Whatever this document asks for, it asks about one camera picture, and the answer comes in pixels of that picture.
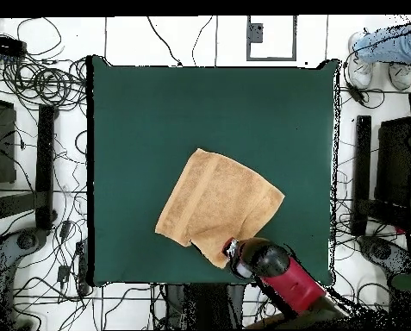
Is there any tan terry towel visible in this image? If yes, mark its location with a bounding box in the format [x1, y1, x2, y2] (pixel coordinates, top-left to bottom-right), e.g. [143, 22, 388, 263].
[154, 147, 286, 269]

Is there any black flat box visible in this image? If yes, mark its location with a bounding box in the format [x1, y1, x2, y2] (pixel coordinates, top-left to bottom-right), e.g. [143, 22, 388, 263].
[374, 116, 411, 209]
[0, 97, 17, 184]

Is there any dark green table cloth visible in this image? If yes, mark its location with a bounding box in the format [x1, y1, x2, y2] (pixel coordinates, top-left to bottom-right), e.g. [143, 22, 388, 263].
[86, 54, 342, 287]

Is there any dark office chair base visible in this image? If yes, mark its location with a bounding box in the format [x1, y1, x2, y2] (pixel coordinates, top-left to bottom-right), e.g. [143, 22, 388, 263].
[358, 234, 411, 277]
[0, 228, 51, 330]

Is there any long black stand bar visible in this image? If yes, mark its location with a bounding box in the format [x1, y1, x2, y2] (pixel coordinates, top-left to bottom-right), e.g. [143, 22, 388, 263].
[34, 103, 57, 231]
[350, 115, 372, 237]

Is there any small grey box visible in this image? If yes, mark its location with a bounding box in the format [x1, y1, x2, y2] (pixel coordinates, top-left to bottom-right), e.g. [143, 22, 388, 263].
[248, 22, 265, 44]

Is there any short black stand bar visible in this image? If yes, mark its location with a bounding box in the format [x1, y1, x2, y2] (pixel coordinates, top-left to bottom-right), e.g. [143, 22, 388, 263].
[0, 190, 47, 223]

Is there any person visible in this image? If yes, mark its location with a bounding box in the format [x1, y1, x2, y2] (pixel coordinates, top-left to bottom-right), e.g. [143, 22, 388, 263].
[346, 22, 411, 91]

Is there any black power strip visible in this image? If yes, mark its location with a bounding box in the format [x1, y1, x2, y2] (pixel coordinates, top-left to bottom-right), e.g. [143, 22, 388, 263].
[0, 33, 28, 59]

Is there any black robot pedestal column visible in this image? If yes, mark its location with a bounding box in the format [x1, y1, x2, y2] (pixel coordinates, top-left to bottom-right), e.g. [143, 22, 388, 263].
[163, 283, 246, 330]

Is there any thin black floor cable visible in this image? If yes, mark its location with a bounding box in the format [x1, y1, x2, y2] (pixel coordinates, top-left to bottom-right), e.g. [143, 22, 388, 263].
[146, 16, 184, 67]

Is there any grey rectangular floor frame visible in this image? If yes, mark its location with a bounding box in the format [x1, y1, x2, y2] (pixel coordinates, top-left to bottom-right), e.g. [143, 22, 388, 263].
[246, 15, 297, 62]

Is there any black inline cable adapter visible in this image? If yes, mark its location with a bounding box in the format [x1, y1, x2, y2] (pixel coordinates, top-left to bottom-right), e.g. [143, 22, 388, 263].
[346, 85, 369, 105]

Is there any tangled black cable coil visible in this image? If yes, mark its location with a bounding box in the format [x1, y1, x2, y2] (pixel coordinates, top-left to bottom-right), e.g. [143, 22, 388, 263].
[0, 51, 88, 113]

